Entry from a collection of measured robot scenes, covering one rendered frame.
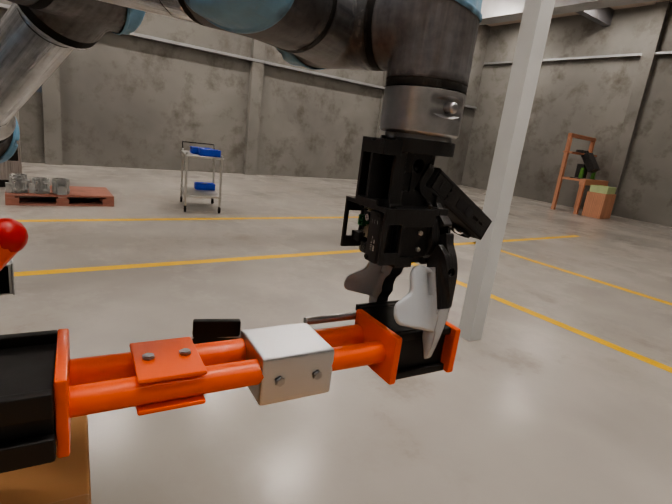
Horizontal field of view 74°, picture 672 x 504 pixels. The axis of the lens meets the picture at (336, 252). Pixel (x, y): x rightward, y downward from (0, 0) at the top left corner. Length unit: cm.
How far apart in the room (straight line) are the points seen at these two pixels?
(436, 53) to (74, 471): 50
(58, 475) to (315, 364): 26
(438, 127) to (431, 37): 7
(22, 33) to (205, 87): 1097
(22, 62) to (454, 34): 62
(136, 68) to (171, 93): 85
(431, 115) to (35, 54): 59
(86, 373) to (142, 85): 1100
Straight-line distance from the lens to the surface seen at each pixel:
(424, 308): 44
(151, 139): 1139
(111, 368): 41
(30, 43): 81
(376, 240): 41
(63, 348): 39
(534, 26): 316
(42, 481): 52
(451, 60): 42
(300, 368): 41
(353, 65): 47
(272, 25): 36
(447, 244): 44
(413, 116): 41
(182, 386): 38
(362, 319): 48
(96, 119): 1115
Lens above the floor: 128
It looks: 15 degrees down
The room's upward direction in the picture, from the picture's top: 7 degrees clockwise
